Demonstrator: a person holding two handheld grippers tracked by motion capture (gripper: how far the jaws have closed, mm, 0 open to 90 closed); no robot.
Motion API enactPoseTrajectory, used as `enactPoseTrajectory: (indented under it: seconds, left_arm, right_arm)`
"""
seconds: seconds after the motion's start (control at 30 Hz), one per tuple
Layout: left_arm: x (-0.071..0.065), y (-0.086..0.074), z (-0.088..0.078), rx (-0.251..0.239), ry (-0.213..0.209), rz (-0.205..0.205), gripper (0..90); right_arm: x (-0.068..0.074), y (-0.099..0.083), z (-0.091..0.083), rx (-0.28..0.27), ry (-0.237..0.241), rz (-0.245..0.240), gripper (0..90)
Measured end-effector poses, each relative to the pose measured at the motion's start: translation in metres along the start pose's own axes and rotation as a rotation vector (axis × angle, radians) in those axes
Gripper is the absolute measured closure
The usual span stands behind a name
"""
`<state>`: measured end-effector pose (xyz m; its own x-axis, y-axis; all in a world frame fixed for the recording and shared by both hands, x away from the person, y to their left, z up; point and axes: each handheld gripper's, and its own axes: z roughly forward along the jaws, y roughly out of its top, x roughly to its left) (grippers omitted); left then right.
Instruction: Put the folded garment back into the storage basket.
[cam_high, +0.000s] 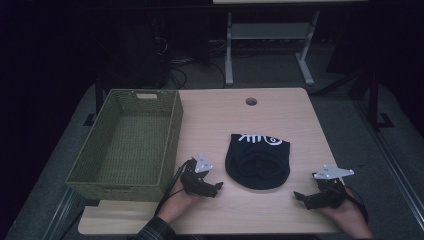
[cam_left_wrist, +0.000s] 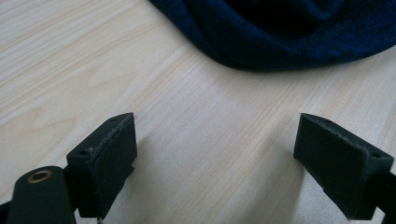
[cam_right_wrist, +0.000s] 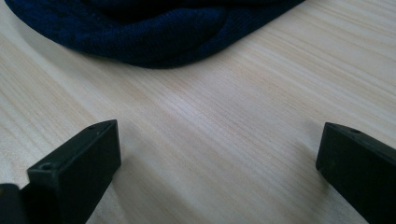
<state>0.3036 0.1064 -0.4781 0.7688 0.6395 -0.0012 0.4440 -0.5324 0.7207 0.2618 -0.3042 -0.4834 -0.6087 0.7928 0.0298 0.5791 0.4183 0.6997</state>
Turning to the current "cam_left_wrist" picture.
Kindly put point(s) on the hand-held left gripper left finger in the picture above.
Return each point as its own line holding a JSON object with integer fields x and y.
{"x": 104, "y": 165}

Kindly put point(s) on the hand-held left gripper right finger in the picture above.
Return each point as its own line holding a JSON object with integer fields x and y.
{"x": 339, "y": 165}

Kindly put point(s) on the dark blue knitted garment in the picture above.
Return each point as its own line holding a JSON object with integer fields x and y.
{"x": 280, "y": 34}

